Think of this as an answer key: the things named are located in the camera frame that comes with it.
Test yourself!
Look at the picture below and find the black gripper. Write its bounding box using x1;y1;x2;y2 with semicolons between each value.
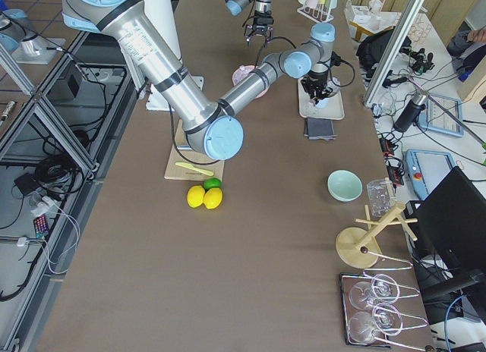
245;11;273;46
301;76;335;104

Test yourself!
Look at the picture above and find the stainless steel ice scoop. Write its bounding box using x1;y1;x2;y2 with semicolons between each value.
322;80;340;99

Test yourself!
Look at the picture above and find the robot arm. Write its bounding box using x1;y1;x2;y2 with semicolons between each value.
62;0;336;160
224;0;274;46

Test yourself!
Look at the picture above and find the light blue cup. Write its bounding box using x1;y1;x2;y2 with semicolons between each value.
314;87;332;108

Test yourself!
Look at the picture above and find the pile of clear ice cubes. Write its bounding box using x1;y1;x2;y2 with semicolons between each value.
233;65;255;82

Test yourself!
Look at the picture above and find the wooden cup tree stand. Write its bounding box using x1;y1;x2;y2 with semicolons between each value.
335;202;418;269

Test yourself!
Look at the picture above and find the cream rabbit tray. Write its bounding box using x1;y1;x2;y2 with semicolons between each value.
298;79;345;121

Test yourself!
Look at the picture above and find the grey folded cloth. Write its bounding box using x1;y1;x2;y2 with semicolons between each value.
304;118;336;140

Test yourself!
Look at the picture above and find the pink bowl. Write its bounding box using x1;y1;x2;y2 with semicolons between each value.
232;65;270;101

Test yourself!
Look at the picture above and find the black backpack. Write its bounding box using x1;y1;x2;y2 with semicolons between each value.
356;28;395;79

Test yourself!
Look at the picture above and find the white dish rack with cups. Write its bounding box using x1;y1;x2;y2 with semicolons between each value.
297;0;338;23

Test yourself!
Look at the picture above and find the black water bottle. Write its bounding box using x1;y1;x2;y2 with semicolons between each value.
393;93;428;133

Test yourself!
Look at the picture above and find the light green bowl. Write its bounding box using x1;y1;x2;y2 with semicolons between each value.
327;170;363;202

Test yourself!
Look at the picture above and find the teach pendant upper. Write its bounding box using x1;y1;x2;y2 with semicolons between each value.
417;94;464;137

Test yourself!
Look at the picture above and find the teach pendant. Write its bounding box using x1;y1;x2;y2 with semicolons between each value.
417;94;464;137
405;149;455;200

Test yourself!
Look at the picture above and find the glass mug on stand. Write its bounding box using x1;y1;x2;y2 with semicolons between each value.
367;178;394;217

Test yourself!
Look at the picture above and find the teach pendant lower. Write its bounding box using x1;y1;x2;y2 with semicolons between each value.
405;149;455;200

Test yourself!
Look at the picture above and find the green lime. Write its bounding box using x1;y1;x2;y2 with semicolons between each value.
203;178;222;190

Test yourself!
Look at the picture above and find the bamboo cutting board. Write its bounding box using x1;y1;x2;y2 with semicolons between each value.
164;120;225;181

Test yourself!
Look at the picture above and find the yellow plastic knife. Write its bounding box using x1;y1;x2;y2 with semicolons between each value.
175;162;214;177

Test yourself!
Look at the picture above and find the whole lemon lower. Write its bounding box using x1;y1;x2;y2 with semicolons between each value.
203;187;223;209

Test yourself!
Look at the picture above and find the whole lemon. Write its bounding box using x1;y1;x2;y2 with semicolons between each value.
203;187;223;209
186;185;206;208

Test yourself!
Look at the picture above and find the whole lemon upper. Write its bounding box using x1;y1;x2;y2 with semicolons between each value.
186;185;206;208

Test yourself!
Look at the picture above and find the black monitor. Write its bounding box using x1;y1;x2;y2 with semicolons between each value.
412;166;485;319

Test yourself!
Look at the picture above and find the smartphone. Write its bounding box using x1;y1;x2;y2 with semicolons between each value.
33;214;49;238

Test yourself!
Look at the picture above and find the aluminium frame post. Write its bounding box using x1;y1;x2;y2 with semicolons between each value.
363;0;424;108

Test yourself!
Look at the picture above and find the wire wine glass rack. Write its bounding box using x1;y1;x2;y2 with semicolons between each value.
339;255;435;351

